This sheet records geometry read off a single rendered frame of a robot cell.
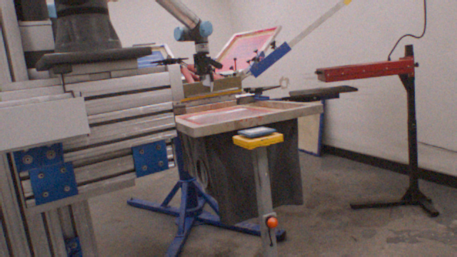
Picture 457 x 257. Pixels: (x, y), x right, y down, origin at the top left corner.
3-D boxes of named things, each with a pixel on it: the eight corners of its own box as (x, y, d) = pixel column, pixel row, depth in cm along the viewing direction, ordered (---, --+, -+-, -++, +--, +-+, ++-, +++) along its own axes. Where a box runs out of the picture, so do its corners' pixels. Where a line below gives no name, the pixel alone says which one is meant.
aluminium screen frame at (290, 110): (323, 112, 148) (323, 103, 147) (193, 138, 126) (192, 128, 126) (245, 103, 220) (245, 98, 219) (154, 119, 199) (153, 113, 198)
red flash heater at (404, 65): (395, 73, 267) (394, 57, 265) (419, 74, 222) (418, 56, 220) (316, 81, 276) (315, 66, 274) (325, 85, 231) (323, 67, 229)
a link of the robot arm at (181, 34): (183, 23, 165) (201, 23, 173) (171, 27, 173) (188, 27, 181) (186, 40, 167) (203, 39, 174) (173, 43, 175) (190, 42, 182)
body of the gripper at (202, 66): (194, 76, 187) (191, 53, 185) (209, 74, 190) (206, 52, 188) (198, 76, 180) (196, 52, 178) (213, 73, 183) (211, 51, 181)
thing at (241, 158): (307, 204, 160) (299, 113, 153) (218, 232, 144) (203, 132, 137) (303, 202, 163) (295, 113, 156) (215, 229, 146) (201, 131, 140)
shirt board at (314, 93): (347, 95, 272) (346, 85, 271) (359, 100, 233) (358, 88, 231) (184, 112, 291) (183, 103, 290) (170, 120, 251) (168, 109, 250)
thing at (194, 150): (231, 202, 147) (221, 128, 142) (212, 207, 144) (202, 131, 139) (198, 176, 189) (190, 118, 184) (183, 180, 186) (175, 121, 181)
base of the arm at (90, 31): (61, 54, 70) (51, 5, 68) (51, 61, 82) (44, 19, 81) (131, 48, 78) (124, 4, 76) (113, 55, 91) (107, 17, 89)
